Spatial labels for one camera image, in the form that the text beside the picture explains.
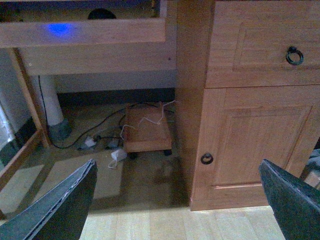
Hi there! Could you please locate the lower black ring door handle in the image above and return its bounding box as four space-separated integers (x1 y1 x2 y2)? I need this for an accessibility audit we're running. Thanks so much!
200 152 214 165

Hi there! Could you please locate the black cable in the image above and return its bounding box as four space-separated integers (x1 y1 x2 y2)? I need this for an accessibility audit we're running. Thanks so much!
37 75 161 149

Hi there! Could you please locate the white plug on floor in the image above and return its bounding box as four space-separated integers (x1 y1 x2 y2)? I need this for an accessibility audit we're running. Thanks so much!
84 136 97 148

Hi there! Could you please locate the black computer mouse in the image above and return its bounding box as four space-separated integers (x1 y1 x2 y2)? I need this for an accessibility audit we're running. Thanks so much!
87 8 117 20

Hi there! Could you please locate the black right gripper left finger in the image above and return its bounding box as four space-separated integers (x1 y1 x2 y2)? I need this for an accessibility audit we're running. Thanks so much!
0 159 98 240

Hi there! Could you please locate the white power adapter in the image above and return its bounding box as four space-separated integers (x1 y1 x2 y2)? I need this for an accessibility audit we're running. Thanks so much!
108 148 128 169

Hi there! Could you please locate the wooden pull-out keyboard tray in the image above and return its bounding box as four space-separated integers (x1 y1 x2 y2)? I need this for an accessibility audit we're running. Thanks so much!
0 0 168 48

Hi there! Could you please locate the wooden desk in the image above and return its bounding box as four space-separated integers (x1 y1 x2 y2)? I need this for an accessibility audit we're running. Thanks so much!
8 0 320 211

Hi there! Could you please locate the upper black ring drawer handle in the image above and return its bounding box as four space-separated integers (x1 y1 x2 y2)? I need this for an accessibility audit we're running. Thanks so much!
285 46 304 66

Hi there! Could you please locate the white thin cable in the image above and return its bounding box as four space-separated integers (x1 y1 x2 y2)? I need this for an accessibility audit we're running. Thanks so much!
119 100 180 141

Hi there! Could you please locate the white pipe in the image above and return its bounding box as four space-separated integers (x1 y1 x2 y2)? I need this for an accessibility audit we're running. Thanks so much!
31 75 72 142

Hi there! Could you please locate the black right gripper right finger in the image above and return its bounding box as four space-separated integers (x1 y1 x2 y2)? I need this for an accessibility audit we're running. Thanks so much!
258 159 320 240

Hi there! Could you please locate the wooden rolling stand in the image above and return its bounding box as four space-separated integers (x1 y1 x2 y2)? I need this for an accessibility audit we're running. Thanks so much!
120 102 172 160

